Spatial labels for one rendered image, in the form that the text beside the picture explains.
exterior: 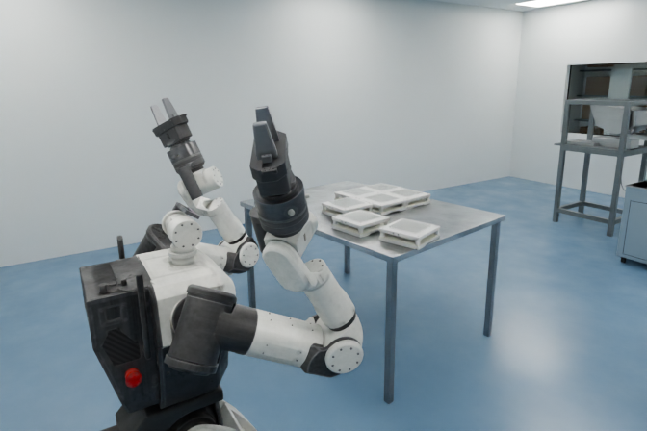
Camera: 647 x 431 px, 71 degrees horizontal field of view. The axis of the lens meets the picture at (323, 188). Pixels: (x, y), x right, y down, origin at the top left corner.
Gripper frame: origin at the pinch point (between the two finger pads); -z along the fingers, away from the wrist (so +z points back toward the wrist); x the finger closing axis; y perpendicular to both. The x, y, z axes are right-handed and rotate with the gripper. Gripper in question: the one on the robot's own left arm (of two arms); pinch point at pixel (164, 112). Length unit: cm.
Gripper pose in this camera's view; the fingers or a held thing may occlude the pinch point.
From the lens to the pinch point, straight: 139.0
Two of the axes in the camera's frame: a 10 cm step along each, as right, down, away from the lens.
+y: -4.5, 3.3, -8.3
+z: 4.1, 9.0, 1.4
